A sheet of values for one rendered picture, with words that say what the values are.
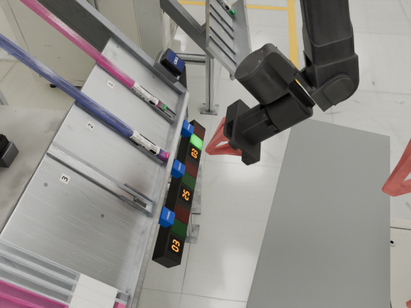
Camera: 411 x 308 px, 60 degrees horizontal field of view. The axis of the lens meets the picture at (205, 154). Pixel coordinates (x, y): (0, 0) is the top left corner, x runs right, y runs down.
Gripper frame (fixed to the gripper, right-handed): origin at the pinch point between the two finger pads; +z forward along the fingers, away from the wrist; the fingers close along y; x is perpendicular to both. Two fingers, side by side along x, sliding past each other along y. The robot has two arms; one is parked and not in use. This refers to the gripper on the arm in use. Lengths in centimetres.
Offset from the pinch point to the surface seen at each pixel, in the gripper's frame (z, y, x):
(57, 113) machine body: 39.1, -18.8, -19.9
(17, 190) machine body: 38.2, 5.4, -19.0
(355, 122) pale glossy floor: 11, -94, 96
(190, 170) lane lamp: 10.1, -2.3, 3.8
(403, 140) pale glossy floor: -4, -84, 111
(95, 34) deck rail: 10.9, -18.4, -25.5
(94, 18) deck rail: 8.1, -18.4, -27.5
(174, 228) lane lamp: 9.9, 11.8, 2.8
